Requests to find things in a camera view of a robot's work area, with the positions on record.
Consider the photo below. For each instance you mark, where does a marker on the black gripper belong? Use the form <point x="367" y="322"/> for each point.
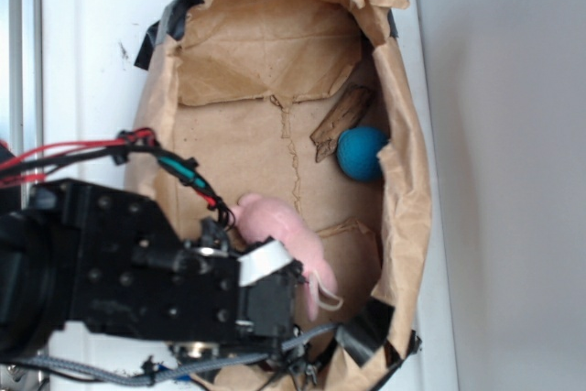
<point x="119" y="268"/>

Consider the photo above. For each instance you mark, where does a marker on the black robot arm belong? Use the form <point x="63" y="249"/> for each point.
<point x="27" y="319"/>

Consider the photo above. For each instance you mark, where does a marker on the blue dimpled ball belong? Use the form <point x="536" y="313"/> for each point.
<point x="357" y="153"/>

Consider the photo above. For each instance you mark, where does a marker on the pink plush toy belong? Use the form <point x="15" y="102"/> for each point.
<point x="258" y="218"/>

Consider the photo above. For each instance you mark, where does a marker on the brown wood bark piece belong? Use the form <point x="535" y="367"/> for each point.
<point x="345" y="114"/>

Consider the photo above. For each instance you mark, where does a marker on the brown paper bag tray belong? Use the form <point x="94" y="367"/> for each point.
<point x="243" y="90"/>

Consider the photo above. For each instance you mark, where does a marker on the white plastic tray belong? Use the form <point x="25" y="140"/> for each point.
<point x="91" y="89"/>

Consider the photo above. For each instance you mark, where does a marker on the silver metal frame rail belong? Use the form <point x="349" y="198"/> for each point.
<point x="21" y="74"/>

